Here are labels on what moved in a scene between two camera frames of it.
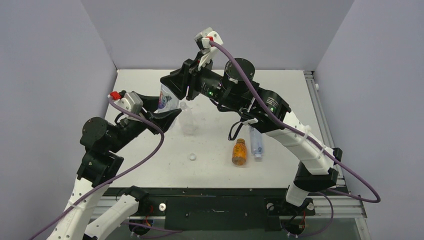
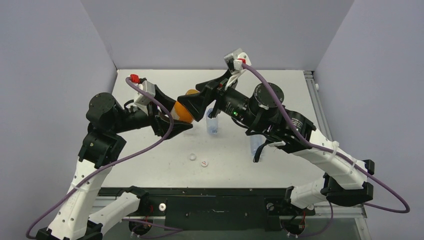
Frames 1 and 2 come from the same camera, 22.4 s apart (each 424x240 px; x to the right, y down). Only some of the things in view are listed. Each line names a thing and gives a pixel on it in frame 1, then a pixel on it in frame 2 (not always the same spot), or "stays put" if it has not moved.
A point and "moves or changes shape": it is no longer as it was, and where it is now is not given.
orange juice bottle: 239,152 -> 180,112
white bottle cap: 192,157 stays put
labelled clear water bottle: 168,100 moves or changes shape
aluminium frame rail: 340,203 stays put
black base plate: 222,209 stays put
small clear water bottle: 256,138 stays put
